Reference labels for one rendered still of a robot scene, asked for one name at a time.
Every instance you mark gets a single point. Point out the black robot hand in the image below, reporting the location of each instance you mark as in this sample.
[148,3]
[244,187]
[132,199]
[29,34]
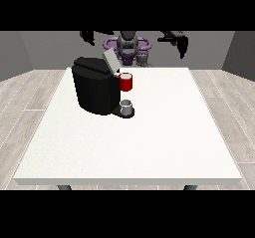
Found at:
[88,37]
[182,44]

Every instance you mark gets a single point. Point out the pale grey machine lid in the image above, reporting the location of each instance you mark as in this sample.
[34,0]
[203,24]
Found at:
[111,60]

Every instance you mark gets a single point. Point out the small grey coffee pod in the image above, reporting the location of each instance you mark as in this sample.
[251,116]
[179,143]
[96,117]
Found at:
[142,59]

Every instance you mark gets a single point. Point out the black coffee machine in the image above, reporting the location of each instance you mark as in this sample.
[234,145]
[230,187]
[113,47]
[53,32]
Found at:
[94,89]

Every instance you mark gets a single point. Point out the red pod holder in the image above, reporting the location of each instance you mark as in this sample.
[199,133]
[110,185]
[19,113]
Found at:
[126,82]

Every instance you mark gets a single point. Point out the grey robot trunk purple rings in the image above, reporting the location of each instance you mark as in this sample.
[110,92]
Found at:
[126,46]

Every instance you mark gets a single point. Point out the small grey cup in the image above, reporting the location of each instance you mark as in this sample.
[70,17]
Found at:
[126,107]

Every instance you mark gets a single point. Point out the dark table leg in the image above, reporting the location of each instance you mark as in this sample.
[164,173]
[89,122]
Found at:
[64,187]
[190,187]

